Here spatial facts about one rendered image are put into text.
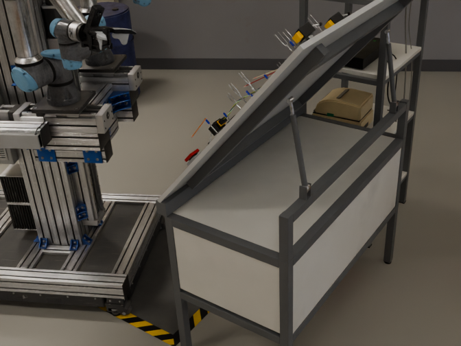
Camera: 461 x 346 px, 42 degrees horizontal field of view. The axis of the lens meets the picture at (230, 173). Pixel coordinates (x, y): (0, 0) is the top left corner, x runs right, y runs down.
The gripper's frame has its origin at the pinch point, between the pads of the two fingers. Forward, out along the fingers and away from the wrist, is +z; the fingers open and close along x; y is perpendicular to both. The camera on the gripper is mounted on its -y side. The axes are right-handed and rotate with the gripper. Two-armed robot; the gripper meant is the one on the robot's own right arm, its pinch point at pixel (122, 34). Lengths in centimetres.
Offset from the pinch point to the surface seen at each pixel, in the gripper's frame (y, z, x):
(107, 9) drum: 45, -244, -234
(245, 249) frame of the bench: 78, 48, -13
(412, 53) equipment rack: 29, 52, -172
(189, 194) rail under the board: 72, 8, -29
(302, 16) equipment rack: 8, 5, -128
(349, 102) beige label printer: 54, 30, -144
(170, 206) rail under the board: 73, 8, -16
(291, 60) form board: -1, 68, -2
